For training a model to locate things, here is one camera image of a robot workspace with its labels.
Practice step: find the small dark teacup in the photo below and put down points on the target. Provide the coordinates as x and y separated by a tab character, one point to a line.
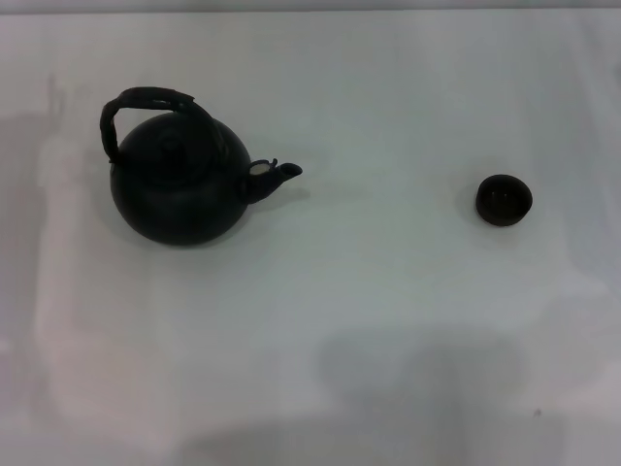
504	200

